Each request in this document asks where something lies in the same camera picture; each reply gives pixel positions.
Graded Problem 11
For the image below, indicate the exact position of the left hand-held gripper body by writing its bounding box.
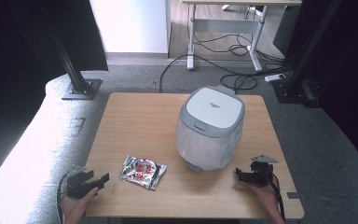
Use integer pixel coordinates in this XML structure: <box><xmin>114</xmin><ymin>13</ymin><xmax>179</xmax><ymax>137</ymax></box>
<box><xmin>65</xmin><ymin>164</ymin><xmax>99</xmax><ymax>200</ymax></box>

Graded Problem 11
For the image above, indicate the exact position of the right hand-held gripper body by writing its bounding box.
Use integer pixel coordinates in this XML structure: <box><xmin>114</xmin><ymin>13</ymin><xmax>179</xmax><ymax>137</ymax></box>
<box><xmin>249</xmin><ymin>154</ymin><xmax>280</xmax><ymax>188</ymax></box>

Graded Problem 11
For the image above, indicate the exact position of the silver and red snack packet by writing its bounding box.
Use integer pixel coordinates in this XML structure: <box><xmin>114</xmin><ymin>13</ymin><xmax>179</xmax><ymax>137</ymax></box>
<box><xmin>119</xmin><ymin>154</ymin><xmax>168</xmax><ymax>191</ymax></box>

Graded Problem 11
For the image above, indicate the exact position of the white plastic trash bag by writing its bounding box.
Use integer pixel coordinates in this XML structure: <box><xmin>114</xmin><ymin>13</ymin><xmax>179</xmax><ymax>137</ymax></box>
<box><xmin>175</xmin><ymin>117</ymin><xmax>245</xmax><ymax>172</ymax></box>

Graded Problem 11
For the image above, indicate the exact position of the person's right hand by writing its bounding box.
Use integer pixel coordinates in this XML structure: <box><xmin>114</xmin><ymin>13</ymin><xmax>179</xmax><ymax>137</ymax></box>
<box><xmin>250</xmin><ymin>181</ymin><xmax>280</xmax><ymax>210</ymax></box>

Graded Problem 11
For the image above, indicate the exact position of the person's left hand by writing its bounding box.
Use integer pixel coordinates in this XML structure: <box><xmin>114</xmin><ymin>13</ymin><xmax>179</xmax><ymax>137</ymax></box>
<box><xmin>62</xmin><ymin>186</ymin><xmax>101</xmax><ymax>224</ymax></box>

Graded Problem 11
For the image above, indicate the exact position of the white and grey padded cloth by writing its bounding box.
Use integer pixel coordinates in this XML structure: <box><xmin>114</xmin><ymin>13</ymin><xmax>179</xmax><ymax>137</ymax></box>
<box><xmin>0</xmin><ymin>73</ymin><xmax>113</xmax><ymax>224</ymax></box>

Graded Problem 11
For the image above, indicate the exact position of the white power strip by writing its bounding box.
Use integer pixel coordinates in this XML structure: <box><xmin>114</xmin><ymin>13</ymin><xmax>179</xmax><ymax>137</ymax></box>
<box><xmin>263</xmin><ymin>73</ymin><xmax>287</xmax><ymax>83</ymax></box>

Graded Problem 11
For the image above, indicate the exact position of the black curtain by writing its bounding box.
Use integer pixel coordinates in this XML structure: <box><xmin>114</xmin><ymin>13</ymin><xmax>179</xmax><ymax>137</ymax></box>
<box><xmin>287</xmin><ymin>0</ymin><xmax>358</xmax><ymax>176</ymax></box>
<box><xmin>0</xmin><ymin>0</ymin><xmax>109</xmax><ymax>188</ymax></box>

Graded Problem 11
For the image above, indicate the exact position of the dark cabinet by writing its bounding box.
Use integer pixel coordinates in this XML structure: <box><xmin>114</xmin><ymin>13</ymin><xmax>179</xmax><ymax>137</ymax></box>
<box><xmin>272</xmin><ymin>4</ymin><xmax>302</xmax><ymax>58</ymax></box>

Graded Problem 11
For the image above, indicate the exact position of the white panel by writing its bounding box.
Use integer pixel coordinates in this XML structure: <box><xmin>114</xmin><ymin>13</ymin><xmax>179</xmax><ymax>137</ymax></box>
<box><xmin>89</xmin><ymin>0</ymin><xmax>172</xmax><ymax>54</ymax></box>

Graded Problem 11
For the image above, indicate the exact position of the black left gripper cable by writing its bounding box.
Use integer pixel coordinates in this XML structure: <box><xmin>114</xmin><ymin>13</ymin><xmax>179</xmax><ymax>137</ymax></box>
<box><xmin>56</xmin><ymin>172</ymin><xmax>70</xmax><ymax>224</ymax></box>

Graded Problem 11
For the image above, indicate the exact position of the bundle of black floor cables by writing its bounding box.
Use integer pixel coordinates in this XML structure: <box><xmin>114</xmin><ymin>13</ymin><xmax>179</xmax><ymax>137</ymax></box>
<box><xmin>195</xmin><ymin>29</ymin><xmax>293</xmax><ymax>91</ymax></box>

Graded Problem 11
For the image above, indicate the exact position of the black metal stand with base plate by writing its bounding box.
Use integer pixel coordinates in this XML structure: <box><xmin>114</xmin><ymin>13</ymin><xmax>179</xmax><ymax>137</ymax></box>
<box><xmin>271</xmin><ymin>0</ymin><xmax>344</xmax><ymax>106</ymax></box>
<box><xmin>41</xmin><ymin>0</ymin><xmax>103</xmax><ymax>102</ymax></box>

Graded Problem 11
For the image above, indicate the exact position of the long black floor cable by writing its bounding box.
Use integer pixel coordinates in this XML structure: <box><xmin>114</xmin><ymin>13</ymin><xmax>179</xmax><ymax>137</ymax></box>
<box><xmin>158</xmin><ymin>53</ymin><xmax>231</xmax><ymax>94</ymax></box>

